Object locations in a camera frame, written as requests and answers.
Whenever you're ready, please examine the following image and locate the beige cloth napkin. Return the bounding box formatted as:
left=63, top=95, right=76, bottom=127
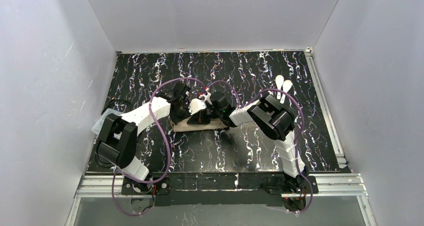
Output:
left=170, top=118, right=228, bottom=132

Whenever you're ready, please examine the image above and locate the white spoon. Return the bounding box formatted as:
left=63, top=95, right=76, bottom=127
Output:
left=280, top=80, right=293, bottom=104
left=275, top=75, right=284, bottom=100

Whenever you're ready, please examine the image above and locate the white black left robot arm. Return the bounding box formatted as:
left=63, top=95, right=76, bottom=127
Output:
left=95, top=79, right=207, bottom=184

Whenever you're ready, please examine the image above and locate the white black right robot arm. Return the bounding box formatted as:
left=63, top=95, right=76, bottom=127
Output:
left=205, top=91, right=305, bottom=178

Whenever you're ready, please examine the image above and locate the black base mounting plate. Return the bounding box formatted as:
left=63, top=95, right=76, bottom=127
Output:
left=121, top=172, right=319, bottom=209

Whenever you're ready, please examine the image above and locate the clear plastic box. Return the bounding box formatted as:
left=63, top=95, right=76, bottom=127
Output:
left=91, top=108, right=122, bottom=135

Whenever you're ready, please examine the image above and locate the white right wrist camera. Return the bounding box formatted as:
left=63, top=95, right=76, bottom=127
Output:
left=198, top=92, right=212, bottom=105

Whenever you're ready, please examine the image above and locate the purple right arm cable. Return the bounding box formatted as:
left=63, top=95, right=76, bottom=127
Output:
left=198, top=81, right=314, bottom=214

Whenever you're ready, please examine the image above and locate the aluminium front frame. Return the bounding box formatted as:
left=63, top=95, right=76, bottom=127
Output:
left=66, top=172, right=376, bottom=225

